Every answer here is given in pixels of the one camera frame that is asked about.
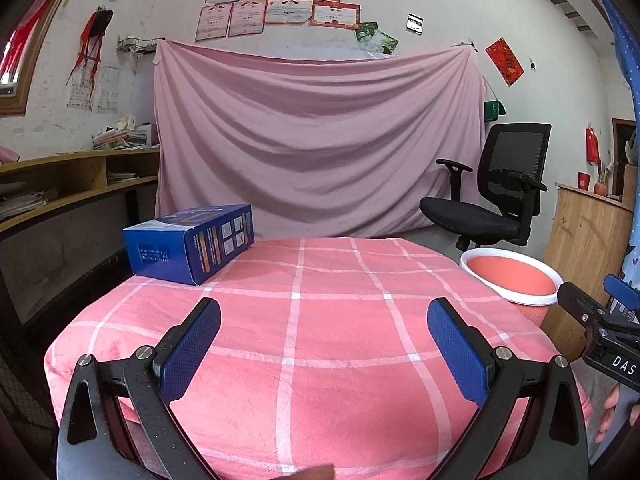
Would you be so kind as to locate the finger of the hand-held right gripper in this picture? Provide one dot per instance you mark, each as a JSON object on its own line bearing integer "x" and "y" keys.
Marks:
{"x": 577, "y": 299}
{"x": 620, "y": 289}

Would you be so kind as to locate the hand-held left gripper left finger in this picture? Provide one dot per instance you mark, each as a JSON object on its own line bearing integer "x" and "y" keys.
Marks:
{"x": 192, "y": 345}

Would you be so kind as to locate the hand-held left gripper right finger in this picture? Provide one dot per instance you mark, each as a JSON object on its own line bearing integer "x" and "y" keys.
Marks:
{"x": 457, "y": 350}

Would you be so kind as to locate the pink and white plastic basin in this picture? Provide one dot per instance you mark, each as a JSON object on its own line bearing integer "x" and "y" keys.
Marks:
{"x": 510, "y": 272}

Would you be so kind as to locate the person's right hand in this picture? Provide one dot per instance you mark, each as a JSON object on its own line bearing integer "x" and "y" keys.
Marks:
{"x": 612, "y": 405}

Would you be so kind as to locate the person's left hand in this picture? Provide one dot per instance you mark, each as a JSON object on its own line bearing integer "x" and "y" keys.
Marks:
{"x": 312, "y": 473}

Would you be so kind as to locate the person's grey clothing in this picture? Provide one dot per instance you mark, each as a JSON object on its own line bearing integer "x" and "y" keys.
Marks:
{"x": 592, "y": 385}

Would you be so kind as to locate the wooden cabinet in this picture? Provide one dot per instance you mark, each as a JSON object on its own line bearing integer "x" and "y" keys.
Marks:
{"x": 585, "y": 245}

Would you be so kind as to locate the blue cardboard box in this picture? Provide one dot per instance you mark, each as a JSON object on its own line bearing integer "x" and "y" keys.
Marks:
{"x": 192, "y": 245}

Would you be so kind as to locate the orange round jar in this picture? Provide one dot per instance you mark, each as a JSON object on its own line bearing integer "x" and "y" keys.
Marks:
{"x": 600, "y": 189}

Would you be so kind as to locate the brown cardboard box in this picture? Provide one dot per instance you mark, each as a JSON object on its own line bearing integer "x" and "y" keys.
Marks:
{"x": 631, "y": 185}

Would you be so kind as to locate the red cup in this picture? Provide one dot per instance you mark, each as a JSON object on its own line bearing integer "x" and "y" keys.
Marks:
{"x": 583, "y": 180}

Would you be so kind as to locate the pink plaid blanket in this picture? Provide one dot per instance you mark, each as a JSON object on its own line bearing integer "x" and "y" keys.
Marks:
{"x": 320, "y": 360}

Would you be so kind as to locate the wooden framed doorway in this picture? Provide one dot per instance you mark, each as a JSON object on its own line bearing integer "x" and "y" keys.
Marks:
{"x": 617, "y": 152}

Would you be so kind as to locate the black office chair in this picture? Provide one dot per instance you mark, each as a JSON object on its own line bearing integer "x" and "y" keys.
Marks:
{"x": 515, "y": 160}

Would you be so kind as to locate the small pile of papers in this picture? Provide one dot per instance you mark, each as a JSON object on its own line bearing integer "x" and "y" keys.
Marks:
{"x": 122, "y": 176}

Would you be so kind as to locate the green hanging bag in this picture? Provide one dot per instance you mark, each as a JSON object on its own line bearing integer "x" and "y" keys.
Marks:
{"x": 494, "y": 111}

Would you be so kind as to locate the wooden shelf desk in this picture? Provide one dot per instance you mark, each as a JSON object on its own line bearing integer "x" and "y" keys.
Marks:
{"x": 95, "y": 161}

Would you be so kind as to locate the blue dotted curtain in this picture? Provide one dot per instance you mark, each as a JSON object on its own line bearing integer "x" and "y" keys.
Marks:
{"x": 625, "y": 50}

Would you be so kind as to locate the pink hanging sheet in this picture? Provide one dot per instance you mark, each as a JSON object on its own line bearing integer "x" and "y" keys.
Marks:
{"x": 315, "y": 135}

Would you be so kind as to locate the pink cloth bundle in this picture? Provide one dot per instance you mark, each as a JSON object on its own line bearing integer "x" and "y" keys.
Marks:
{"x": 7, "y": 155}

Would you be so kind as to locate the green photo print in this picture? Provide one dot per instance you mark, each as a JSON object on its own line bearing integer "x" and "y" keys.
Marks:
{"x": 385, "y": 42}
{"x": 364, "y": 34}

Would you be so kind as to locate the red tassel ornament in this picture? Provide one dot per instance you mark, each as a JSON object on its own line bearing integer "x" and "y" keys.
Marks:
{"x": 92, "y": 37}

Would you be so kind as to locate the red hanging wall ornament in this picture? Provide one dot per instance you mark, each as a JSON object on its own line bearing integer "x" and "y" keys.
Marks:
{"x": 592, "y": 144}

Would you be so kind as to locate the red diamond wall poster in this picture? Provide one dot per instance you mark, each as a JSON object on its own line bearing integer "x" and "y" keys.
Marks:
{"x": 504, "y": 61}

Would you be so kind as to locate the white printed wall sheet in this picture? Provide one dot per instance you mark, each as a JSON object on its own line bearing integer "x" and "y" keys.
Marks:
{"x": 107, "y": 91}
{"x": 80, "y": 95}

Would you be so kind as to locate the wooden window frame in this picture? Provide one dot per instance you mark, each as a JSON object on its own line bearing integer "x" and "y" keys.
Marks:
{"x": 27, "y": 90}

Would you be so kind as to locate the group of wall certificates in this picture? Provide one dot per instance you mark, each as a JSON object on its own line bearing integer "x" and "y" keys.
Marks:
{"x": 285, "y": 2}

